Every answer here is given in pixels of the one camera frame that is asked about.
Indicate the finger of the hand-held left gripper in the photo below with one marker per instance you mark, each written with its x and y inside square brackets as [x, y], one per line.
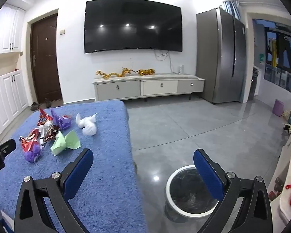
[7, 146]

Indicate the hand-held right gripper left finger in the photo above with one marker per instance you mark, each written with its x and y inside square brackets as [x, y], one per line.
[78, 172]

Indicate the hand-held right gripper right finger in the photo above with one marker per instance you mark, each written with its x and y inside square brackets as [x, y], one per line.
[207, 172]

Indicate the small red snack wrapper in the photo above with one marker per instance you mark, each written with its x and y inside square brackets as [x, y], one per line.
[30, 138]

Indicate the purple wrapper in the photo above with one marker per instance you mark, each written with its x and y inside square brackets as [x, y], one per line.
[33, 154]
[61, 121]

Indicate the green paper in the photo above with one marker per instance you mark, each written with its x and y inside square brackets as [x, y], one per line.
[65, 142]

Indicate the dark brown snack wrapper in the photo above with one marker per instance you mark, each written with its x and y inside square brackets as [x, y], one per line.
[51, 133]

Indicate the white plastic bag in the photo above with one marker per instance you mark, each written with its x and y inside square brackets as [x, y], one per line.
[89, 127]

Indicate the large red snack wrapper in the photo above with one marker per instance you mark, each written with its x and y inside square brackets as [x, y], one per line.
[44, 119]

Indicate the white round trash bin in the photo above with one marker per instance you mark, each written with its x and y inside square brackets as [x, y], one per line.
[171, 203]

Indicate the black bin liner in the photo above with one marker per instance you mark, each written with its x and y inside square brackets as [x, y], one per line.
[186, 191]

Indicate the blue cloth-covered table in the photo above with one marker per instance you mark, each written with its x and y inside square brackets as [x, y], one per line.
[106, 150]

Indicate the dark shoe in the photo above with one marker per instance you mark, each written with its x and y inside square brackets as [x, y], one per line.
[35, 106]
[47, 103]

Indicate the white base cabinet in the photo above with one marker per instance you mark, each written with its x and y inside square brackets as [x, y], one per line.
[7, 97]

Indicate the white cloth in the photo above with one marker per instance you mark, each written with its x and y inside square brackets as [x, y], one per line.
[285, 160]

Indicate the white and grey television console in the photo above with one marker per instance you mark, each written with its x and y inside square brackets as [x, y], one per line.
[118, 88]

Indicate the dark brown entrance door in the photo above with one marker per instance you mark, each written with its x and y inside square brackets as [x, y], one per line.
[46, 60]

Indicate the black bag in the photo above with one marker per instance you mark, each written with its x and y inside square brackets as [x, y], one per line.
[253, 87]

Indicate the purple small bin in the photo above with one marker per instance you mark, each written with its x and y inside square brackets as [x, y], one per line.
[278, 107]

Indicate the long golden dragon ornament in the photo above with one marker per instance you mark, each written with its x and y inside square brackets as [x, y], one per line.
[111, 74]

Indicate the white router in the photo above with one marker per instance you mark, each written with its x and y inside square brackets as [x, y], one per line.
[181, 69]

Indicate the small golden ornament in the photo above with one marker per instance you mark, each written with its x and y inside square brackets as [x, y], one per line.
[147, 72]

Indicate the grey double-door refrigerator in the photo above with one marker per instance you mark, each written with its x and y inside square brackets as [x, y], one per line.
[217, 55]

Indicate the balcony glass door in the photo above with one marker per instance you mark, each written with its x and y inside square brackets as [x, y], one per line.
[288, 77]

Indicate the green sign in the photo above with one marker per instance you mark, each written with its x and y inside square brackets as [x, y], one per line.
[261, 57]

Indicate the yellow hanging garment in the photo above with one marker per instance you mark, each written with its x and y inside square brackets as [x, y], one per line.
[272, 53]

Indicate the dark hanging pants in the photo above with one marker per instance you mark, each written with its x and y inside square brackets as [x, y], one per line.
[286, 53]

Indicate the blue curtain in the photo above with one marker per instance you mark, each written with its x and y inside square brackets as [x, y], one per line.
[231, 9]

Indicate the white wall cabinet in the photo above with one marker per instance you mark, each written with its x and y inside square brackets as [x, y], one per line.
[7, 29]

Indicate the beige light switch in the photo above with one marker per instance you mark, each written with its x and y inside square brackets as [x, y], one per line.
[62, 31]

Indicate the wall-mounted black television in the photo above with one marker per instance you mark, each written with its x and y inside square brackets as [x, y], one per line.
[133, 25]

